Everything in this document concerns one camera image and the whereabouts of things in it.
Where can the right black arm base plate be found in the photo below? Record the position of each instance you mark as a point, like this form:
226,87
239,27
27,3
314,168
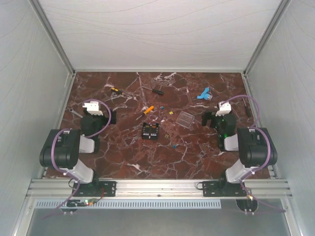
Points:
217,189

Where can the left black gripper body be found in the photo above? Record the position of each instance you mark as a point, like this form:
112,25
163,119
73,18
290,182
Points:
100,121

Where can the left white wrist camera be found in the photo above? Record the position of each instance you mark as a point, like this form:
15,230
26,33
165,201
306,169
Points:
92,108

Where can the silver wrench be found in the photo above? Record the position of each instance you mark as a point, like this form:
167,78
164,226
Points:
75,113

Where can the yellow black screwdriver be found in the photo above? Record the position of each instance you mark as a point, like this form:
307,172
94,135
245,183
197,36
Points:
115,92

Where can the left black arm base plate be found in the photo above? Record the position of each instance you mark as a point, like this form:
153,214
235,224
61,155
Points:
108,188

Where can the aluminium rail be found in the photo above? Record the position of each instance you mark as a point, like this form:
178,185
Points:
154,188

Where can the slotted grey cable duct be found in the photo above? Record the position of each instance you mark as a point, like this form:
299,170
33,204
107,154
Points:
146,204

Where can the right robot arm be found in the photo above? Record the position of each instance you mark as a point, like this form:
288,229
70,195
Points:
254,146

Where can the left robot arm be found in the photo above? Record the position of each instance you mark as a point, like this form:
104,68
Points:
62,148

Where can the clear plastic fuse box cover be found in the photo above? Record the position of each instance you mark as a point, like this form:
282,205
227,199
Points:
185,119

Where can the orange handled screwdriver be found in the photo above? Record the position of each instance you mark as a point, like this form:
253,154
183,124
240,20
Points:
146,111

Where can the thin black screwdriver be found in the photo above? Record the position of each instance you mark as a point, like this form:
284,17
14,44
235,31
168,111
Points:
247,109

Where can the blue plastic connector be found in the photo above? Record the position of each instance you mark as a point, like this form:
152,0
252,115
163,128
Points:
205,94

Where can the black fuse box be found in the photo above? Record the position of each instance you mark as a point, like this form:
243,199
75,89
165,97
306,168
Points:
150,131

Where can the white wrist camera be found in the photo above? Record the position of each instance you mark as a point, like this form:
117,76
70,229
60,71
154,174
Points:
224,108
92,108

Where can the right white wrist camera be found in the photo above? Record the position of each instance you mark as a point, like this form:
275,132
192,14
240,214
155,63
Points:
224,108

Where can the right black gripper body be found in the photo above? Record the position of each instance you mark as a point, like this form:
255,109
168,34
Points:
215,121

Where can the black handled screwdriver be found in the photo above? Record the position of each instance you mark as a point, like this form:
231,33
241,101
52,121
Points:
155,90

